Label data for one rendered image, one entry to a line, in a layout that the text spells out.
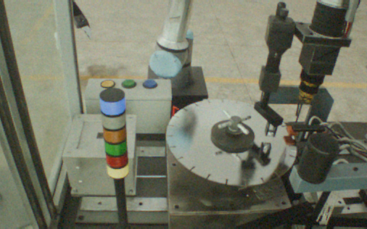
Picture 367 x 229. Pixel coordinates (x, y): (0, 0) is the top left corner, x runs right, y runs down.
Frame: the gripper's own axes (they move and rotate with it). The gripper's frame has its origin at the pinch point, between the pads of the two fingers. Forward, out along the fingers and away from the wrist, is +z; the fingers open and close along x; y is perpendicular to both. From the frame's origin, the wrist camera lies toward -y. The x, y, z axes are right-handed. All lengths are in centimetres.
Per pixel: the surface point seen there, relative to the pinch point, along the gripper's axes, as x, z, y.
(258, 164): 2, -4, -90
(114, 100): 29, -25, -75
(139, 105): 1.0, 4.9, -44.4
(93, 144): 24, 1, -55
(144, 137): 1.1, 16.4, -47.0
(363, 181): -3, -12, -112
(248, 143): -2, -5, -84
